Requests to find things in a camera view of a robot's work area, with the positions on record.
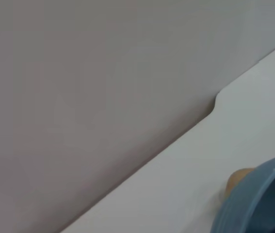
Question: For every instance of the blue bowl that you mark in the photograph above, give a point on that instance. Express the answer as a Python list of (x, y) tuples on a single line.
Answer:
[(256, 201)]

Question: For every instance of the beige round bun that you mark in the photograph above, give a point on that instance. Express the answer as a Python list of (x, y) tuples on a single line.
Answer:
[(237, 180)]

